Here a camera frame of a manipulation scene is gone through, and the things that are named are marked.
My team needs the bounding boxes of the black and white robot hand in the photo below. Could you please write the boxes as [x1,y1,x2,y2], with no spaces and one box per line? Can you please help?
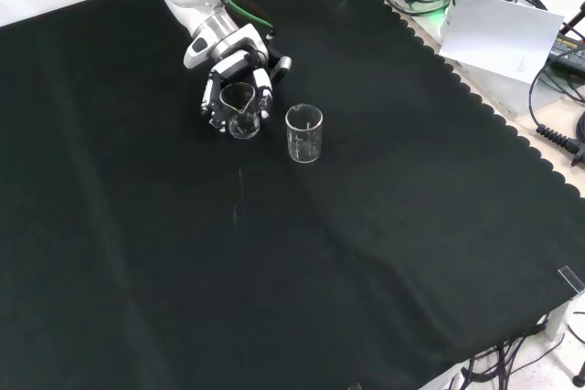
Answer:
[183,24,281,135]

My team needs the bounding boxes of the clear glass beaker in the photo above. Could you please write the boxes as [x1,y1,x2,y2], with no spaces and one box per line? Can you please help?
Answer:
[218,82,261,140]
[284,103,324,165]

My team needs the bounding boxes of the black bench cloth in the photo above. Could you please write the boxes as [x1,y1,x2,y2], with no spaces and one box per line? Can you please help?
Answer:
[0,0,585,390]

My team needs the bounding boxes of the black power adapter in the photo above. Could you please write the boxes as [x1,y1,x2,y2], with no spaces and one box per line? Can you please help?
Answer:
[547,36,585,70]

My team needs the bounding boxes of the black stand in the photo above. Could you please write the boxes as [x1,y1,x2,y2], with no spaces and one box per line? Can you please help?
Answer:
[560,0,585,37]

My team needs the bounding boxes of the white bench leg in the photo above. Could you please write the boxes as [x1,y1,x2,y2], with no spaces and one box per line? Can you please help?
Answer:
[542,291,585,343]

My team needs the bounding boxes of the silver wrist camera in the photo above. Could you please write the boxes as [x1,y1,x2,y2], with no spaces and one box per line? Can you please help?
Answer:
[269,55,293,85]

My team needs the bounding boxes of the black coiled cable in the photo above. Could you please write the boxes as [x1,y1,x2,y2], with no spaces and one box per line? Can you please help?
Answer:
[528,60,585,168]

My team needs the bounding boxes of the black cables under bench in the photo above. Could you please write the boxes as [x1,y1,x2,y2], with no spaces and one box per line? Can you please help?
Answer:
[445,314,568,390]

